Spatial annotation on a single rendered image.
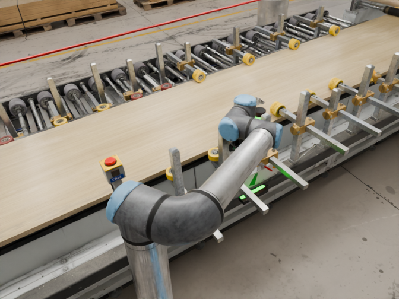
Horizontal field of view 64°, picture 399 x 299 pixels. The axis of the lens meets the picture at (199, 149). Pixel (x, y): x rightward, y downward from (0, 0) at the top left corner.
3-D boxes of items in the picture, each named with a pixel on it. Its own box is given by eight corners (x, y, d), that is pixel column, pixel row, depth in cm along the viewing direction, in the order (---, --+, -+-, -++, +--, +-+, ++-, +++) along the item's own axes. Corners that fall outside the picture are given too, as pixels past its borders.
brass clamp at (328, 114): (345, 113, 186) (347, 106, 183) (329, 121, 181) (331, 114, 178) (336, 109, 190) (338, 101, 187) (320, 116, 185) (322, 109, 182)
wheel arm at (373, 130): (380, 135, 167) (382, 129, 165) (376, 137, 166) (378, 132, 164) (309, 96, 201) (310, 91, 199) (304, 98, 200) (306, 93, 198)
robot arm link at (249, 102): (228, 101, 125) (238, 89, 132) (228, 126, 133) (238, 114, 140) (251, 105, 122) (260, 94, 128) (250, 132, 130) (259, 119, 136)
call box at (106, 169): (126, 178, 123) (122, 163, 118) (109, 185, 120) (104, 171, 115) (120, 168, 128) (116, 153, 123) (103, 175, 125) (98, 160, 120)
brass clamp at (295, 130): (314, 129, 177) (316, 121, 174) (296, 137, 172) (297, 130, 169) (306, 123, 181) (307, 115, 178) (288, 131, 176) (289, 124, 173)
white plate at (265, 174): (277, 174, 182) (279, 161, 176) (240, 193, 173) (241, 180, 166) (276, 173, 183) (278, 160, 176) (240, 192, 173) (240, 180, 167)
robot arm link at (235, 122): (243, 127, 113) (256, 109, 121) (215, 119, 118) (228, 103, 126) (243, 147, 119) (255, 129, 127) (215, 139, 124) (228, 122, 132)
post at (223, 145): (228, 200, 172) (228, 129, 141) (223, 203, 171) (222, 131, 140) (225, 196, 174) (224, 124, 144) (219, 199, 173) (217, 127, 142)
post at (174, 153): (188, 221, 163) (179, 149, 132) (182, 224, 161) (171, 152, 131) (185, 216, 165) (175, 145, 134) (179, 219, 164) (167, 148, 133)
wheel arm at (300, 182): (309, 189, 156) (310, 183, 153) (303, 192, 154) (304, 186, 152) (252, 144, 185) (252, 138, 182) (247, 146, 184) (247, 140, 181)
